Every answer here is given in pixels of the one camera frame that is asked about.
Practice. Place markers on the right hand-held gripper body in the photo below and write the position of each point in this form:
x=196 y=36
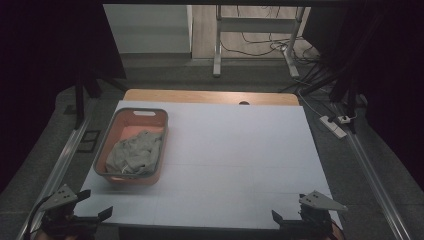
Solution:
x=316 y=213

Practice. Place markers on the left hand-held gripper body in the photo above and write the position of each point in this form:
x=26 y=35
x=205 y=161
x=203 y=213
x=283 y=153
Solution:
x=60 y=200

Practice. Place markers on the grey garment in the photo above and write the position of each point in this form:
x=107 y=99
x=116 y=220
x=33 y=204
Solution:
x=135 y=155

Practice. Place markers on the orange basket with grey rim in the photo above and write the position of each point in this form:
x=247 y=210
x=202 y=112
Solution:
x=131 y=116

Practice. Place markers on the person's right hand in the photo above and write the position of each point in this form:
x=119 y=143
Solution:
x=336 y=233

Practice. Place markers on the person's left hand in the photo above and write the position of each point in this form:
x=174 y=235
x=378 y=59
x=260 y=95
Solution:
x=53 y=237

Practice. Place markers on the black floor plate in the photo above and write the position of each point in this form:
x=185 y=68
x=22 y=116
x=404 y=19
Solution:
x=88 y=140

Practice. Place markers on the white table mat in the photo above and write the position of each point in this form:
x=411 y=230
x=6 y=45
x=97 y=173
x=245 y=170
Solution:
x=233 y=160

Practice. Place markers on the white power strip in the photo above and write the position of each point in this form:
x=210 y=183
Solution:
x=333 y=128

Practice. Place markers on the white plug adapter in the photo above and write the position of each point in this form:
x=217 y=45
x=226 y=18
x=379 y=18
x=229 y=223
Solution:
x=345 y=119

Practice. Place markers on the black tripod stand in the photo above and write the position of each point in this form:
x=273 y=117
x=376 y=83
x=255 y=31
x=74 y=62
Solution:
x=80 y=96

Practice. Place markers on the black curtain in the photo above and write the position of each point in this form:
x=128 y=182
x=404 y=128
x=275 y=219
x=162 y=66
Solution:
x=393 y=83
x=40 y=83

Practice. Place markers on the white cabinet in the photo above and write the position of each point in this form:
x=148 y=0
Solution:
x=150 y=30

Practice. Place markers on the aluminium rail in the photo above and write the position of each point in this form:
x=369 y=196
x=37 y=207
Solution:
x=56 y=173
x=373 y=180

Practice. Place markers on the grey metal stand frame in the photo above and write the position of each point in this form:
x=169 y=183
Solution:
x=218 y=40

